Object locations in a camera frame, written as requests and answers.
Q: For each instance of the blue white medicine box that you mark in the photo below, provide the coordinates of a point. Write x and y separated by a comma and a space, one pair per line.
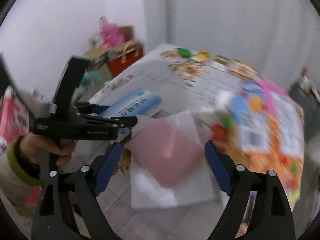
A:
138, 102

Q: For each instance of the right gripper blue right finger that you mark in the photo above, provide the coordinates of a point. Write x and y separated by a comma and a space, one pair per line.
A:
220, 172

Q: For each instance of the yellow wrapper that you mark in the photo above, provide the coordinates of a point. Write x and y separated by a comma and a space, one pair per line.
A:
201, 57

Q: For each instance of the green wrapper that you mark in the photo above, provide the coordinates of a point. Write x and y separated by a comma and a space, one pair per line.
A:
185, 53

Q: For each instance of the white and pink foam pouch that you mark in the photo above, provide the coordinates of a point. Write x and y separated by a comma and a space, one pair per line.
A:
168, 166

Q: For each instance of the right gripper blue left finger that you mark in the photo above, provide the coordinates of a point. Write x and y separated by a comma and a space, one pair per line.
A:
109, 162

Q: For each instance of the pink plastic bag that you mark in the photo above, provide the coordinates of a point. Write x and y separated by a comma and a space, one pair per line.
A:
110, 33

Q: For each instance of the left hand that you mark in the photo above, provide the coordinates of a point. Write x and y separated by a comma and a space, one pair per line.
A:
31, 146

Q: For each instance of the red gift bag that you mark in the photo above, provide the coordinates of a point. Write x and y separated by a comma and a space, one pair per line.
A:
123, 56

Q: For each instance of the orange pink snack bag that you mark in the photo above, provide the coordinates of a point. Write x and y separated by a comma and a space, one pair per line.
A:
261, 127

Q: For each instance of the floral tablecloth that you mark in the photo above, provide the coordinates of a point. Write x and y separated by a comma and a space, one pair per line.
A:
152, 73

